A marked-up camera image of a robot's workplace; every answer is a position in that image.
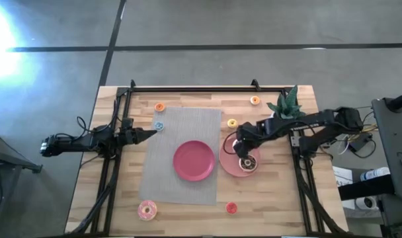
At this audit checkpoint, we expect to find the chocolate sprinkled donut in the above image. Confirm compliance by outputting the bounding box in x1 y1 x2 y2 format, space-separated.
239 154 259 173

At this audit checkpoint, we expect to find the black aluminium table frame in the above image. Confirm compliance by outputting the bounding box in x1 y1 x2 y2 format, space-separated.
71 79 354 237

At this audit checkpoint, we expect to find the white roll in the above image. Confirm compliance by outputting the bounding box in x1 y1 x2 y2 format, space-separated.
355 196 378 211

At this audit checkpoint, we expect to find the white paper box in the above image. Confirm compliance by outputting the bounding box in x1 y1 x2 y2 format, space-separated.
332 166 354 188

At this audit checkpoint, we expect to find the grey cart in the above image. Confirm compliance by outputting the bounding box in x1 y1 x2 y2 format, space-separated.
372 97 402 201

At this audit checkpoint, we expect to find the dark side table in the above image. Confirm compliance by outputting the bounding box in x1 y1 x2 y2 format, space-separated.
0 131 43 238

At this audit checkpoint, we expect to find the red round plate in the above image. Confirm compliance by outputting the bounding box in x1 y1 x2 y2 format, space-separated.
173 140 216 182

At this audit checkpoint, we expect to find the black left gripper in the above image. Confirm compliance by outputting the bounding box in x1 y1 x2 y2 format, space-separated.
116 127 158 146

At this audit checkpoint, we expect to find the green snake plant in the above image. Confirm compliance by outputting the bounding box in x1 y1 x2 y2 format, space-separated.
266 85 307 120

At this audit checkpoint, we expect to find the pink round plate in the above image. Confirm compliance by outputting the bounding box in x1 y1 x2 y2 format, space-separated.
219 134 261 178

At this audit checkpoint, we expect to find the grey woven placemat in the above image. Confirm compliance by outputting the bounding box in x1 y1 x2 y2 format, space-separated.
138 106 222 206

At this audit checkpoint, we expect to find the large pink donut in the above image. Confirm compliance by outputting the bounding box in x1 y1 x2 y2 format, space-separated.
137 200 158 221

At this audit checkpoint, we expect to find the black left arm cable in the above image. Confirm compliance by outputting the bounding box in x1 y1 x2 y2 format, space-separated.
75 115 99 135

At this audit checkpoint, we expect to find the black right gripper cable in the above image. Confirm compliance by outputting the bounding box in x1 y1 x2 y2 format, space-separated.
223 131 241 155

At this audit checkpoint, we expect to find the black pole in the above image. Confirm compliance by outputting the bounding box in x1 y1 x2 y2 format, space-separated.
385 89 402 112

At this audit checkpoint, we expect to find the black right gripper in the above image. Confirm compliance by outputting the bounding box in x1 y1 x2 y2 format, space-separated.
233 136 257 164

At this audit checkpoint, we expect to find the black power adapter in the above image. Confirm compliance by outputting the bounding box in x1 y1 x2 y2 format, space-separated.
348 132 374 153

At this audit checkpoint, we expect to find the black shelf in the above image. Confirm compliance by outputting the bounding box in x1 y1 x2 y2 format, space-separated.
338 183 395 202

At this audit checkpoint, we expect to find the white bottle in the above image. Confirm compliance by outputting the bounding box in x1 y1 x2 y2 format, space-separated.
360 167 391 182

